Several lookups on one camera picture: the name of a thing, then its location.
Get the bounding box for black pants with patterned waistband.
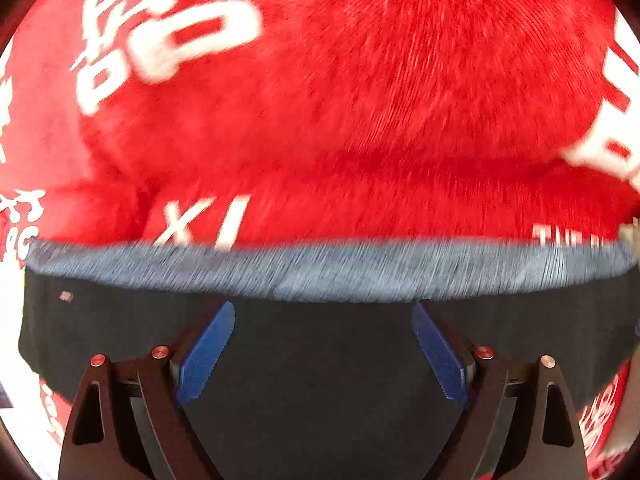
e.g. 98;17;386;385
18;236;640;480

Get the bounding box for red printed blanket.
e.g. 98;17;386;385
0;0;640;480

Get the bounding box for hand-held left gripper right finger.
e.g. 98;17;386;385
411;301;589;480

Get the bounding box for cream pillow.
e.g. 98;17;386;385
618;219;640;248

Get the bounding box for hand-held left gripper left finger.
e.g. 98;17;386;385
58;300;237;480

